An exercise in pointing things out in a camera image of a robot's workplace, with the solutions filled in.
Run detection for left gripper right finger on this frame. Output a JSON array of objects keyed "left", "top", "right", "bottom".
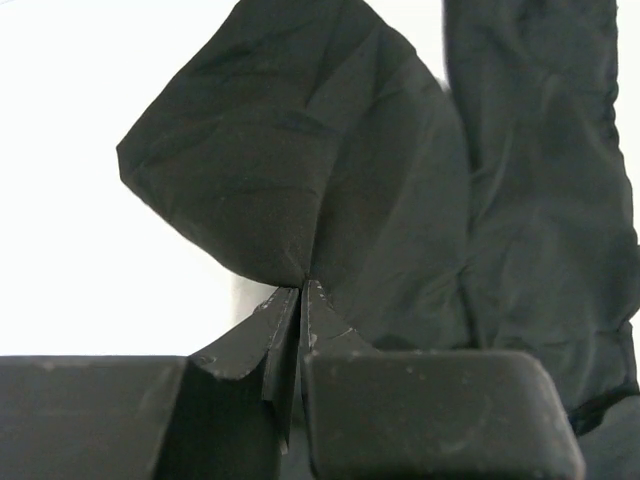
[{"left": 300, "top": 280, "right": 378, "bottom": 356}]

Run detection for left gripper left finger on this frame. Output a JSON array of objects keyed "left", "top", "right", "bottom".
[{"left": 190, "top": 288, "right": 300, "bottom": 454}]

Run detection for black trousers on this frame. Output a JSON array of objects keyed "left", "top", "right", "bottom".
[{"left": 117, "top": 1, "right": 639, "bottom": 434}]

